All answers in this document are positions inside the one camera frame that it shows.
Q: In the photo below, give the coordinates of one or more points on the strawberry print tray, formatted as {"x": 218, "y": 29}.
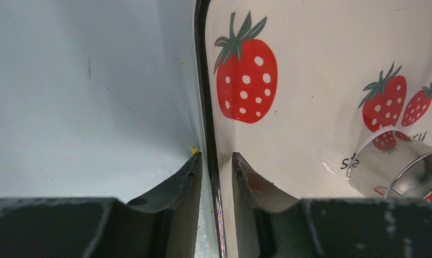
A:
{"x": 297, "y": 86}

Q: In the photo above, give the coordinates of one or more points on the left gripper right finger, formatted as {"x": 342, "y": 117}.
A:
{"x": 271, "y": 223}

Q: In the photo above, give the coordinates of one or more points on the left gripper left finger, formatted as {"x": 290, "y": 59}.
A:
{"x": 162, "y": 222}

